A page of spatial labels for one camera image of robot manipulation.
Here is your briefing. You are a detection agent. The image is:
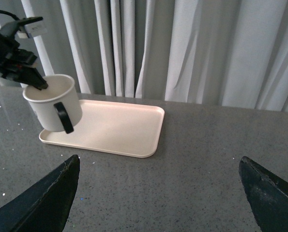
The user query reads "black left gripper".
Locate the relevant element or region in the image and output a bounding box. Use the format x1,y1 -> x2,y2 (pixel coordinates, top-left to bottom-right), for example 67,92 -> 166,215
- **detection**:
0,33 -> 48,90

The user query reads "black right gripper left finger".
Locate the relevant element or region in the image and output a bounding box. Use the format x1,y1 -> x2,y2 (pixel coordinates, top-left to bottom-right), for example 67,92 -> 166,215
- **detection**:
0,155 -> 80,232

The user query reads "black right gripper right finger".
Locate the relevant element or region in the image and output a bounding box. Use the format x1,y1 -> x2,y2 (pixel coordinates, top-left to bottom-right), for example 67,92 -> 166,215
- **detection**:
239,156 -> 288,232

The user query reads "white smiley mug black handle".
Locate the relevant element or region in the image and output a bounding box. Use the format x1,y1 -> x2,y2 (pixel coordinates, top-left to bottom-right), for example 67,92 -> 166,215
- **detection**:
23,74 -> 82,134

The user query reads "cream rectangular tray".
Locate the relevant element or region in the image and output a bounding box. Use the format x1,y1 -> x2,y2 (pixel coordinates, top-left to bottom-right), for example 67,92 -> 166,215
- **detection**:
39,100 -> 165,158

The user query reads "grey pleated curtain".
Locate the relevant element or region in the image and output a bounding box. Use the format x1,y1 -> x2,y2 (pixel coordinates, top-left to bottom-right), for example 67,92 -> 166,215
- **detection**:
0,0 -> 288,112

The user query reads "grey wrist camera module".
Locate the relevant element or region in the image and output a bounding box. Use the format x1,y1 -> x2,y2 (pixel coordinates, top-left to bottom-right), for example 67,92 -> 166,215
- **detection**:
0,16 -> 47,39

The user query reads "black camera cable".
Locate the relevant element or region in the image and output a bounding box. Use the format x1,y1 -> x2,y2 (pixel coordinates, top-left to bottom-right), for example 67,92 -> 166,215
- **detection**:
0,9 -> 21,21

